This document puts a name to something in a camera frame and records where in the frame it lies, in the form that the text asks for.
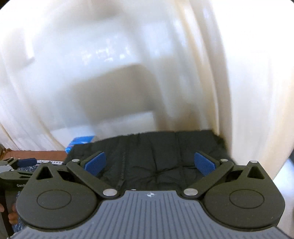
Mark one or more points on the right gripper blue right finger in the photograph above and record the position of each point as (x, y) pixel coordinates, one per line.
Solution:
(204, 163)

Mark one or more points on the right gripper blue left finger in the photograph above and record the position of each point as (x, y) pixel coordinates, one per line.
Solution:
(95, 163)

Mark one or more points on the black puffer jacket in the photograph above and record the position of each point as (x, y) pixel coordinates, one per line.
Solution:
(152, 161)

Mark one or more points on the person's left hand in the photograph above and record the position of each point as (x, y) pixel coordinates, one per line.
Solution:
(13, 216)

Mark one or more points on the black white patterned blanket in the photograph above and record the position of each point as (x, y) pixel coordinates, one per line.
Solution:
(50, 162)

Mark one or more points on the blue package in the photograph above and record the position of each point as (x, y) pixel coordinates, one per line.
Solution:
(80, 140)

